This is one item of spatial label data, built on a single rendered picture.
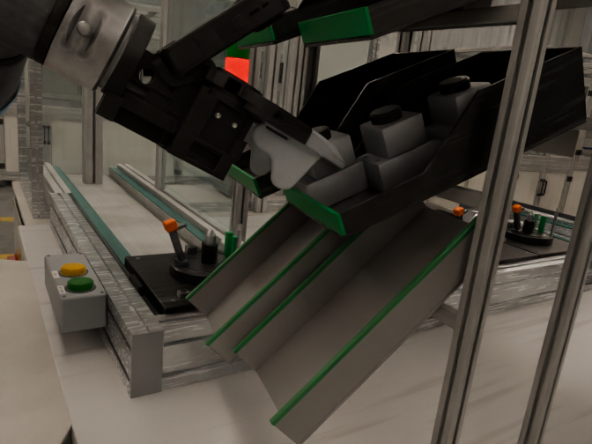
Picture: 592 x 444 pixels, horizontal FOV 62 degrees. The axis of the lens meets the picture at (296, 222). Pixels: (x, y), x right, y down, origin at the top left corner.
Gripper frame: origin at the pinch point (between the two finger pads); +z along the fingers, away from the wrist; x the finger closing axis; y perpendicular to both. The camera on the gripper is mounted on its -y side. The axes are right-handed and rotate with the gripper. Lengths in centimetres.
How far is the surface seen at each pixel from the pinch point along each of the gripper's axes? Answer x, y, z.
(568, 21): -868, -651, 826
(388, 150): 5.0, -2.6, 3.4
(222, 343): -5.5, 24.2, 3.4
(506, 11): 9.0, -16.9, 4.3
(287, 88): -157, -31, 48
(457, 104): 4.7, -9.9, 7.8
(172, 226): -37.6, 20.5, 0.6
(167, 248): -69, 32, 11
